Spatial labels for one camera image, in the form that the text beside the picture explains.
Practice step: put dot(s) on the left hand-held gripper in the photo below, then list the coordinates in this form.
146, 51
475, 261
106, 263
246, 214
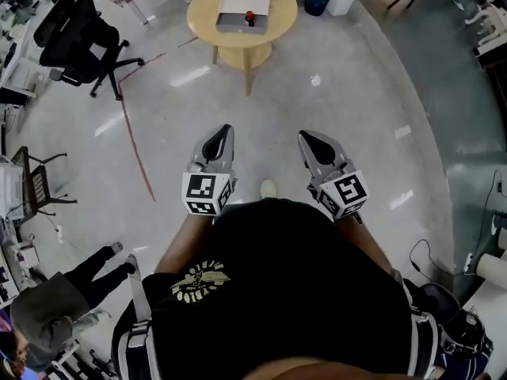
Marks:
200, 186

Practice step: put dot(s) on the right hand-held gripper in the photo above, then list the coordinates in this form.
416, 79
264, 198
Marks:
348, 190

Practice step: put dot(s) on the person's left forearm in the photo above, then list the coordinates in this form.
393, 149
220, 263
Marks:
182, 244

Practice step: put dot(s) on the person's right forearm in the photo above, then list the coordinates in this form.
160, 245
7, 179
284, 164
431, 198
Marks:
364, 244

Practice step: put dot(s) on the red floor tape line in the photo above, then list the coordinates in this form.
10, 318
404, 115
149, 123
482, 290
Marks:
136, 153

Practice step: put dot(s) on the round wooden table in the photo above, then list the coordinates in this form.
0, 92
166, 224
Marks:
237, 40

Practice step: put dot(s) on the person's torso black t-shirt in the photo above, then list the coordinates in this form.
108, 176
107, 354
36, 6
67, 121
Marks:
285, 291

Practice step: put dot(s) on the dark metal folding chair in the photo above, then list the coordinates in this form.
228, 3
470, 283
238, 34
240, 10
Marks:
37, 180

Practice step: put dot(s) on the black office chair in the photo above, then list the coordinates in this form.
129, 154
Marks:
75, 42

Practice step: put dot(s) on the dark wooden cabinet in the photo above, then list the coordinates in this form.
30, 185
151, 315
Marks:
495, 77

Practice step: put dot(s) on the white paper roll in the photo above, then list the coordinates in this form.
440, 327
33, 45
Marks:
493, 265

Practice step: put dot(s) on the white carved furniture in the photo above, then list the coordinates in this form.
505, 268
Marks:
489, 22

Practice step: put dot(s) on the white desk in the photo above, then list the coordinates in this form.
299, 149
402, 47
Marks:
16, 65

